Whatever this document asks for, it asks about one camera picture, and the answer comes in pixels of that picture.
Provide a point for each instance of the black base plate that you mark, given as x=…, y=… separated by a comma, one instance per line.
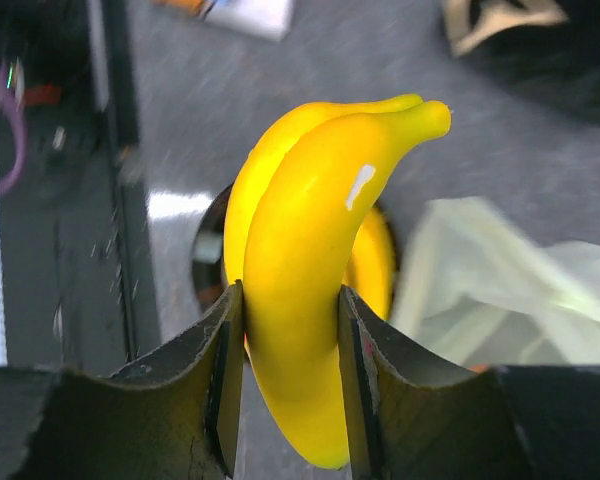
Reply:
x=76, y=277

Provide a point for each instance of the black rimmed ceramic plate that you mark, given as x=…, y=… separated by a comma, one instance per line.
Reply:
x=207, y=263

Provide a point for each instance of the yellow fake banana bunch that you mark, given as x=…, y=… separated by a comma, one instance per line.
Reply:
x=294, y=212
x=372, y=263

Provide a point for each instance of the pale green plastic bag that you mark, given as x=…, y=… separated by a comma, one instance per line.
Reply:
x=476, y=290

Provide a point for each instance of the black floral patterned cloth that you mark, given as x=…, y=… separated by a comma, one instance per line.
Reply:
x=546, y=51

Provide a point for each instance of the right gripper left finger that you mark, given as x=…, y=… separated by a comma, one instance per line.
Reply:
x=171, y=414

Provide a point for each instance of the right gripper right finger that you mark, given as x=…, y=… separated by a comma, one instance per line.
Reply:
x=411, y=414

